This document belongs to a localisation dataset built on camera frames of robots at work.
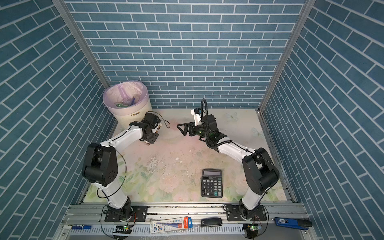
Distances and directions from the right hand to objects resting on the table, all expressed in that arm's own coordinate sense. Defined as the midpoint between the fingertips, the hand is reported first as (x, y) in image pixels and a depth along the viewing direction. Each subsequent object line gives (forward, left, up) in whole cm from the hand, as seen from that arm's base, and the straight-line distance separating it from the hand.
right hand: (181, 124), depth 82 cm
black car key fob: (-42, -19, -20) cm, 50 cm away
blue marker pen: (-49, +42, -21) cm, 67 cm away
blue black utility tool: (-39, -59, -20) cm, 74 cm away
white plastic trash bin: (+3, +36, -4) cm, 36 cm away
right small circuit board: (-42, -40, -25) cm, 63 cm away
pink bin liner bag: (+23, +42, -3) cm, 48 cm away
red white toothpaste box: (-43, -6, -22) cm, 49 cm away
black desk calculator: (-24, -19, -22) cm, 37 cm away
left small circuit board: (-48, +23, -26) cm, 59 cm away
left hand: (0, +21, -14) cm, 26 cm away
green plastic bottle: (+8, +36, +4) cm, 37 cm away
